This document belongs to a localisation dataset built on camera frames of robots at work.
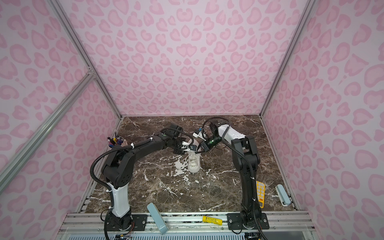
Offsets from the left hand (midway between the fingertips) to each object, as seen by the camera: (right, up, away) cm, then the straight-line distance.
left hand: (188, 143), depth 94 cm
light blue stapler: (+50, -25, -16) cm, 58 cm away
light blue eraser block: (-11, -35, -25) cm, 45 cm away
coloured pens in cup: (-44, +1, -4) cm, 45 cm away
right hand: (+6, -3, -4) cm, 8 cm away
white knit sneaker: (+4, -10, -9) cm, 14 cm away
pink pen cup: (-40, 0, -2) cm, 40 cm away
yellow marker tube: (+13, -35, -22) cm, 43 cm away
